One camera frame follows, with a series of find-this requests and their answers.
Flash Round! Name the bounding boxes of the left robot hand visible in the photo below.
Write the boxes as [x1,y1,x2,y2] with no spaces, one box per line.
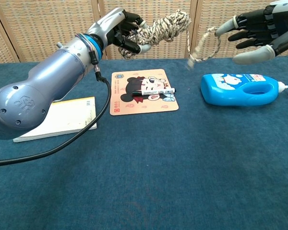
[85,7,152,55]

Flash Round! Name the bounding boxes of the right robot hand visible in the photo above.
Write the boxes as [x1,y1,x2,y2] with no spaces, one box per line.
[215,0,288,65]

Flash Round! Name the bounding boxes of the braided beige rope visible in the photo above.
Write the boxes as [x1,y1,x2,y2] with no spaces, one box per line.
[117,9,222,70]

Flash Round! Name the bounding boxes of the bamboo folding screen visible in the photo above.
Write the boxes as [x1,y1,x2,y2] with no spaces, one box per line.
[0,0,288,65]

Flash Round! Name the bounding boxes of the black white marker pen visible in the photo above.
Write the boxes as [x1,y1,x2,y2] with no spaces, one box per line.
[132,88,176,97]

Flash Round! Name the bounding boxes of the blue pump detergent bottle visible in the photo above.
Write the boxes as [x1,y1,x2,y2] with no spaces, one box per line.
[200,73,288,107]

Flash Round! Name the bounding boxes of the pink cartoon mouse pad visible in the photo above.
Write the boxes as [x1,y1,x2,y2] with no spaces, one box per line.
[109,69,180,116]

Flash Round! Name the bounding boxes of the white notebook yellow spine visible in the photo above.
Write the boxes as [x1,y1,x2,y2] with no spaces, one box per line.
[13,96,98,143]

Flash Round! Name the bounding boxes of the blue carpet table cover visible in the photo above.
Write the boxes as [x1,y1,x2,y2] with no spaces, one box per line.
[0,56,288,230]

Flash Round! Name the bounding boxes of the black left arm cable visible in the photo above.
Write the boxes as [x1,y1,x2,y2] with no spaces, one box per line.
[0,51,111,168]

